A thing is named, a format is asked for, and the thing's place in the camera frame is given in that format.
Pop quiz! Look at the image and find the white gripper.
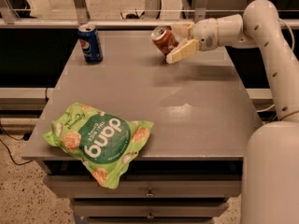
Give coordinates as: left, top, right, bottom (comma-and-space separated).
166, 19, 218, 63

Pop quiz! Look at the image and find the orange coke can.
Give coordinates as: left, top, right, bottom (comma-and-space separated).
151, 26, 178, 56

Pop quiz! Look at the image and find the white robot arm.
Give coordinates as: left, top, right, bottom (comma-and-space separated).
166, 0, 299, 224

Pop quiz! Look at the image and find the blue pepsi can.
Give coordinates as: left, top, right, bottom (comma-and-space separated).
78, 24, 103, 63

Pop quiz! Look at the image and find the metal window railing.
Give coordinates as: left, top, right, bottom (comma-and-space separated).
0, 0, 299, 30

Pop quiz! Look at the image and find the green dang chips bag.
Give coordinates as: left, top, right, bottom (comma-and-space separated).
43, 103, 153, 189

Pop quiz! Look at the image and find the grey upper drawer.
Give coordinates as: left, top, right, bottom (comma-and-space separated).
44, 175, 241, 199

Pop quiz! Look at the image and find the grey drawer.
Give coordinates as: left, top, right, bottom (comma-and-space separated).
44, 175, 241, 199
71, 199, 228, 218

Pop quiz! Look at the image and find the grey lower drawer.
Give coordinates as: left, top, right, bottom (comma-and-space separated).
71, 199, 228, 218

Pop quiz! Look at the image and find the black floor cable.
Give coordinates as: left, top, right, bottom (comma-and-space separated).
0, 121, 35, 166

